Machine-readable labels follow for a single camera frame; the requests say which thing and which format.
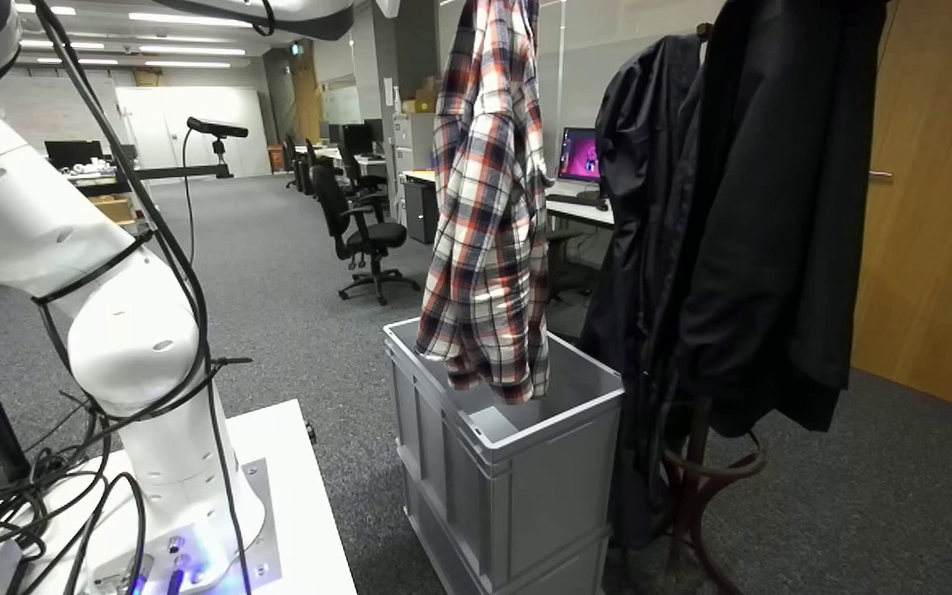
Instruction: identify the black swivel chair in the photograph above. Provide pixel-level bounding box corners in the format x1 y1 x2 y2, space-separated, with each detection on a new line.
314 157 417 300

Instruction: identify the wooden door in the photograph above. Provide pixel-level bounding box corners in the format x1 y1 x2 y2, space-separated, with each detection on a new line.
857 0 952 404

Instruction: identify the laptop with purple screen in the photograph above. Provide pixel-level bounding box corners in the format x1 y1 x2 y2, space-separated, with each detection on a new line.
559 127 602 182

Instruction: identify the red white plaid flannel shirt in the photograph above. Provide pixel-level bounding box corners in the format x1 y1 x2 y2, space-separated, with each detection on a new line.
417 0 550 404

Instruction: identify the grey plastic storage container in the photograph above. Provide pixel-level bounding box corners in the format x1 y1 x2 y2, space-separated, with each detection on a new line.
382 320 620 595

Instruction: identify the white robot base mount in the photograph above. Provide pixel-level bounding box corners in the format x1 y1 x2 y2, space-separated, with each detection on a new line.
75 459 284 595

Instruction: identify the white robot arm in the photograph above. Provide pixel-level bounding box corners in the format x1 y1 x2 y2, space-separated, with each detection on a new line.
0 0 265 570

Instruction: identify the black hanging coat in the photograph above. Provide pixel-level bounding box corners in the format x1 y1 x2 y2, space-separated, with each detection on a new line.
678 0 886 435

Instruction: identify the dark green jacket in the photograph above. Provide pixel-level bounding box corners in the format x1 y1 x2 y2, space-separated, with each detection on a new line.
581 31 701 548

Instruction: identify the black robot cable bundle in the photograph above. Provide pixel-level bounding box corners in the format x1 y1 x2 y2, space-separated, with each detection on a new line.
0 0 257 595

